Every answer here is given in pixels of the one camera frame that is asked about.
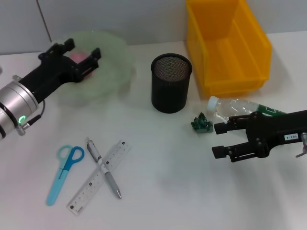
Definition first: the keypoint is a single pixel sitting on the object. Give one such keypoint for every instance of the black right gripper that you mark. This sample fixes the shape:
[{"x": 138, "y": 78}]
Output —
[{"x": 275, "y": 131}]

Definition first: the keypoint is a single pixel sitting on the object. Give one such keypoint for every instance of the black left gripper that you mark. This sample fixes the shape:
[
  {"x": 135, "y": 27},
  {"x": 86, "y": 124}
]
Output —
[{"x": 48, "y": 74}]

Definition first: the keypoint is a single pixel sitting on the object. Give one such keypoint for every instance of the pink peach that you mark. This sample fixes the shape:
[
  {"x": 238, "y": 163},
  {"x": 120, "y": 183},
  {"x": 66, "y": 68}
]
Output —
[{"x": 79, "y": 57}]

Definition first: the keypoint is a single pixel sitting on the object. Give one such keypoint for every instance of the clear green-label water bottle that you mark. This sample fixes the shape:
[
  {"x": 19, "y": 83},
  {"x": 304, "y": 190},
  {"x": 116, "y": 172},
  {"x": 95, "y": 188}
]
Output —
[{"x": 235, "y": 107}]

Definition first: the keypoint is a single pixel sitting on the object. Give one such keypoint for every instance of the green glass fruit bowl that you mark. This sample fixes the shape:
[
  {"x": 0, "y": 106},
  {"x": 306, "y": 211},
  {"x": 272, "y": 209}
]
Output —
[{"x": 112, "y": 62}]

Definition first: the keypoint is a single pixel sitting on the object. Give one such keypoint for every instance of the black mesh pen holder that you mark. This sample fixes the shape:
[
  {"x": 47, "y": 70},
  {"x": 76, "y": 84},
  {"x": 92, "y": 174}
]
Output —
[{"x": 170, "y": 93}]

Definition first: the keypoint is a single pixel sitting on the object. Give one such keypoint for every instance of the grey white pen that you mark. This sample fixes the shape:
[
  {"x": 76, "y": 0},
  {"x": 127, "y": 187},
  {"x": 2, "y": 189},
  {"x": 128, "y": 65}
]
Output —
[{"x": 96, "y": 153}]

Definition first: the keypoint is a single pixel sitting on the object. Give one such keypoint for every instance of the blue scissors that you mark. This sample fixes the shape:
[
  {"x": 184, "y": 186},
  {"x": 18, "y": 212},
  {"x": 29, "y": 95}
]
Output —
[{"x": 63, "y": 172}]

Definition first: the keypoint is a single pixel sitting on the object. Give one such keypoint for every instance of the transparent plastic ruler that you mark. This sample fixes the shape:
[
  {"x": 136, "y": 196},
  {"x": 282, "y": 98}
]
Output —
[{"x": 81, "y": 196}]

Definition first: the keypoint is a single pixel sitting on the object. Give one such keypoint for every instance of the yellow plastic bin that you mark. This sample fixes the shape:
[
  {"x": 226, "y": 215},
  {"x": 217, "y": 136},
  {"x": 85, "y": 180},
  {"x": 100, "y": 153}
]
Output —
[{"x": 230, "y": 60}]

